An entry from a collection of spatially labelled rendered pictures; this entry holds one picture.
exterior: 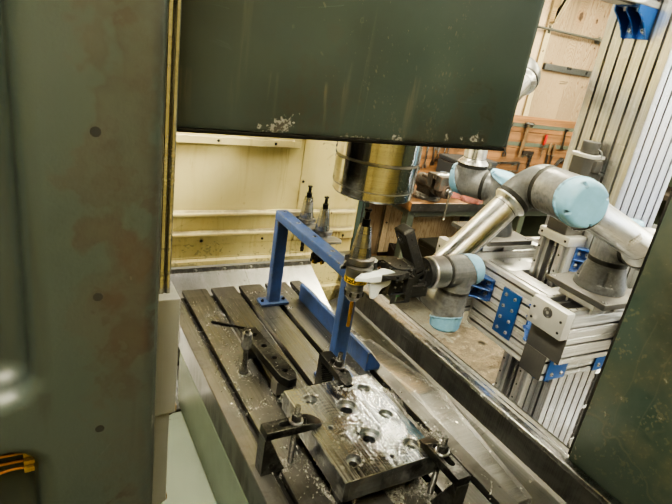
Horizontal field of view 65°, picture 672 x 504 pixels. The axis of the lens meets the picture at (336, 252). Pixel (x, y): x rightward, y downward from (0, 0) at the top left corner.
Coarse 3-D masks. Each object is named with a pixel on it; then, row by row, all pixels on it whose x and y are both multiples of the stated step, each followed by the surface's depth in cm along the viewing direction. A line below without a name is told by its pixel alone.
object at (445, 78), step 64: (192, 0) 64; (256, 0) 67; (320, 0) 71; (384, 0) 76; (448, 0) 81; (512, 0) 86; (192, 64) 67; (256, 64) 71; (320, 64) 75; (384, 64) 80; (448, 64) 85; (512, 64) 92; (192, 128) 70; (256, 128) 74; (320, 128) 79; (384, 128) 84; (448, 128) 91
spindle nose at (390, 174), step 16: (352, 144) 94; (368, 144) 93; (384, 144) 92; (336, 160) 99; (352, 160) 95; (368, 160) 94; (384, 160) 93; (400, 160) 94; (416, 160) 97; (336, 176) 99; (352, 176) 96; (368, 176) 94; (384, 176) 94; (400, 176) 95; (416, 176) 100; (352, 192) 97; (368, 192) 95; (384, 192) 95; (400, 192) 97
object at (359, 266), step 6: (348, 252) 109; (348, 258) 106; (354, 258) 107; (372, 258) 108; (348, 264) 108; (354, 264) 106; (360, 264) 106; (366, 264) 106; (372, 264) 107; (354, 270) 106; (360, 270) 106; (366, 270) 107; (372, 270) 108
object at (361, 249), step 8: (360, 224) 106; (360, 232) 105; (368, 232) 105; (360, 240) 106; (368, 240) 106; (352, 248) 107; (360, 248) 106; (368, 248) 106; (352, 256) 107; (360, 256) 106; (368, 256) 107
